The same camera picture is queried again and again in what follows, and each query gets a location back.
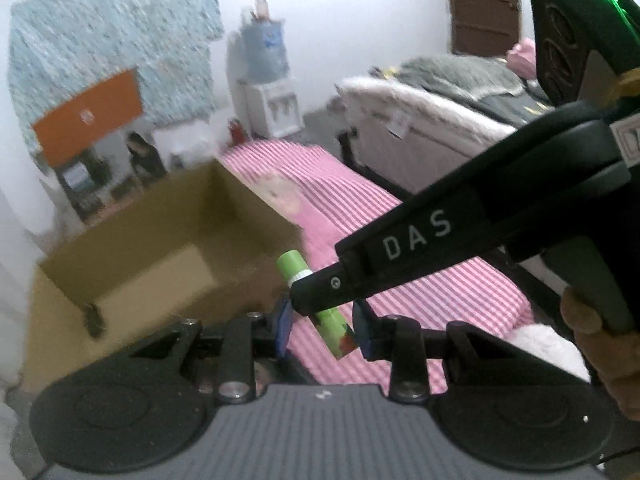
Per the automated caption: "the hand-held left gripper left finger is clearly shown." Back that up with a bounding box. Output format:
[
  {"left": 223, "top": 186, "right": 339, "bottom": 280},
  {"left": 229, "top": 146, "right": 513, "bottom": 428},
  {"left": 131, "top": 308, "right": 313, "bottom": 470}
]
[{"left": 127, "top": 300, "right": 296, "bottom": 406}]

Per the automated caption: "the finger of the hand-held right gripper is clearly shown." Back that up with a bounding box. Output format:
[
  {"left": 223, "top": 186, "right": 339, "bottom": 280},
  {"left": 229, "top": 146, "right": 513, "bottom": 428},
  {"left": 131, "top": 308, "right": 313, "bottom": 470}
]
[{"left": 289, "top": 259, "right": 353, "bottom": 318}]

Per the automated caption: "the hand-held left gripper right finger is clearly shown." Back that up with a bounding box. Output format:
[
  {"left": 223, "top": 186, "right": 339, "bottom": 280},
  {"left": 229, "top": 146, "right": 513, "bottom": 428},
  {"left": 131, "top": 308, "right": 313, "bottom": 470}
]
[{"left": 352, "top": 300, "right": 593, "bottom": 406}]

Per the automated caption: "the green glue stick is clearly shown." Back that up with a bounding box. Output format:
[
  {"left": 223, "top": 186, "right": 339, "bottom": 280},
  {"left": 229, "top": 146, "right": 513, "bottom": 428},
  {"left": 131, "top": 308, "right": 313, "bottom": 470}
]
[{"left": 276, "top": 250, "right": 358, "bottom": 361}]

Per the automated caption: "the brown cardboard box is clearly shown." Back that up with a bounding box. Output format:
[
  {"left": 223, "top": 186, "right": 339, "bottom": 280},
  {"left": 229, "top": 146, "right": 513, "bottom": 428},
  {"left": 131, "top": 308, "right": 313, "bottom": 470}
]
[{"left": 22, "top": 162, "right": 306, "bottom": 391}]

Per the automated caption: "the person's right hand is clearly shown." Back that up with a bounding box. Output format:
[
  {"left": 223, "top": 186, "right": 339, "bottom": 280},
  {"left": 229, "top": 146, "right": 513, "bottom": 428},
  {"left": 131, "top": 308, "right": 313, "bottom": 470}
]
[{"left": 560, "top": 285, "right": 640, "bottom": 411}]

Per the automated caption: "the pink checked blanket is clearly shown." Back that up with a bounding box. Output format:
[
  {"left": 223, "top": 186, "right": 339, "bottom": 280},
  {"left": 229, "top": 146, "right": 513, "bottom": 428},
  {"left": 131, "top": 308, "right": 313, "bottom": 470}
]
[{"left": 217, "top": 140, "right": 533, "bottom": 396}]

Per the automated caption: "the quilted mattress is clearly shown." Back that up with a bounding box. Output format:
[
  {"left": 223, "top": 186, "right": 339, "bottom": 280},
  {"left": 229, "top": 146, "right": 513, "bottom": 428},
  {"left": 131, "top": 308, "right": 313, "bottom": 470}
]
[{"left": 345, "top": 90, "right": 521, "bottom": 196}]

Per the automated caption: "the white fleece bed pad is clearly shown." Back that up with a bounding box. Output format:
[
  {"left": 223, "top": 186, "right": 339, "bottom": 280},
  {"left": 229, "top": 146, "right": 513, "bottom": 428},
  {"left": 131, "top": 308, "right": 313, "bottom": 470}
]
[{"left": 335, "top": 76, "right": 516, "bottom": 133}]

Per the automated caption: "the grey blanket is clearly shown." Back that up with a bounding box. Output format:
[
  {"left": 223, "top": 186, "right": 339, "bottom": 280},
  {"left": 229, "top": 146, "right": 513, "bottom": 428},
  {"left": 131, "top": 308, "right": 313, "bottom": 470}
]
[{"left": 400, "top": 55, "right": 556, "bottom": 126}]

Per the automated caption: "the pink cloth bundle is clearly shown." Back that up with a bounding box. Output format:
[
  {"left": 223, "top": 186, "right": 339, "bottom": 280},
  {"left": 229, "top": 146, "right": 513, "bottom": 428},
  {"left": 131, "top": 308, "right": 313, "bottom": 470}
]
[{"left": 507, "top": 40, "right": 538, "bottom": 78}]

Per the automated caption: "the white fluffy cloth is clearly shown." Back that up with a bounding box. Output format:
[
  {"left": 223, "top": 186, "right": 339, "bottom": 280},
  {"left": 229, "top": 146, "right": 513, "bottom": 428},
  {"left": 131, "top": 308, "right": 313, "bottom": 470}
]
[{"left": 510, "top": 322, "right": 591, "bottom": 381}]

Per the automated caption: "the white water dispenser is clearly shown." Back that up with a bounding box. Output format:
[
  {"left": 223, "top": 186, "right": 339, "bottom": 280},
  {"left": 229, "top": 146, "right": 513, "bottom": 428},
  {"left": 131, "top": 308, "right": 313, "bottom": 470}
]
[{"left": 230, "top": 77, "right": 303, "bottom": 138}]

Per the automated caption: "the brown wooden door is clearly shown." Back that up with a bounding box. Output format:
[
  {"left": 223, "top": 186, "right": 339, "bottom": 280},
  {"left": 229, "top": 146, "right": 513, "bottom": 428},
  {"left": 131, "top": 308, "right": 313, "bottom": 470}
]
[{"left": 445, "top": 0, "right": 523, "bottom": 56}]

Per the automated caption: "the white plastic bag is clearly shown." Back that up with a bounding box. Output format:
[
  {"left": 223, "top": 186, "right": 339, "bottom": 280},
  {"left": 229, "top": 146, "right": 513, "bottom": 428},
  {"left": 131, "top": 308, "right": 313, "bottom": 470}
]
[{"left": 155, "top": 127, "right": 211, "bottom": 171}]

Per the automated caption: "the printed product carton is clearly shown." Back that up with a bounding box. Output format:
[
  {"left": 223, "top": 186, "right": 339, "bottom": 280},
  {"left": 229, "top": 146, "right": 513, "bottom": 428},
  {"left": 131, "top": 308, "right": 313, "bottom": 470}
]
[{"left": 55, "top": 130, "right": 168, "bottom": 221}]

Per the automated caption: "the orange box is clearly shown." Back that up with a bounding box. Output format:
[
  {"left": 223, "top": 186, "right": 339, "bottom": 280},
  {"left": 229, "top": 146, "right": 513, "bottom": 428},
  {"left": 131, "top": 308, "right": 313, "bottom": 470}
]
[{"left": 32, "top": 70, "right": 146, "bottom": 168}]

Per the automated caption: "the floral wall cloth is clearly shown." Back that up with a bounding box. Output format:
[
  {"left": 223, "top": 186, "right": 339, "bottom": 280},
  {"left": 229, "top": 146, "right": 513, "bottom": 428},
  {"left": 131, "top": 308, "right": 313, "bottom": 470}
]
[{"left": 7, "top": 0, "right": 223, "bottom": 156}]

